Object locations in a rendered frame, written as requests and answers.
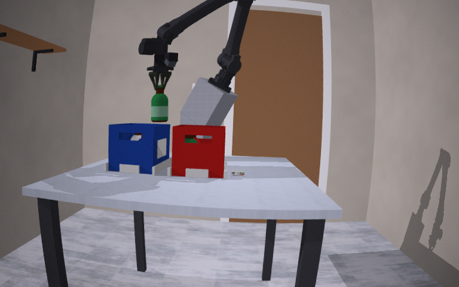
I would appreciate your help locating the green bottle with pale green label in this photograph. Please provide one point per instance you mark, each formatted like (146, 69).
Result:
(190, 139)
(159, 106)

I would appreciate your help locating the white paper strip with printed marks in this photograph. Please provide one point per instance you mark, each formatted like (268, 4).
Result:
(235, 172)

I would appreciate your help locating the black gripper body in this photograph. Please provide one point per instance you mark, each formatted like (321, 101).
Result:
(161, 69)

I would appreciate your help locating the blue plastic crate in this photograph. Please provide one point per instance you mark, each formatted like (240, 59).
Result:
(152, 150)

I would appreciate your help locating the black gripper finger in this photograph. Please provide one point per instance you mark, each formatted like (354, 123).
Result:
(155, 82)
(162, 76)

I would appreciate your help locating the red plastic crate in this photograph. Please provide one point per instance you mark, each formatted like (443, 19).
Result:
(208, 154)

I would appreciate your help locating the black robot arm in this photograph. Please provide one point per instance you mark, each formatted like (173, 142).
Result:
(229, 59)

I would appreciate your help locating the white bottle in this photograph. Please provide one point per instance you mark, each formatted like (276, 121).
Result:
(136, 137)

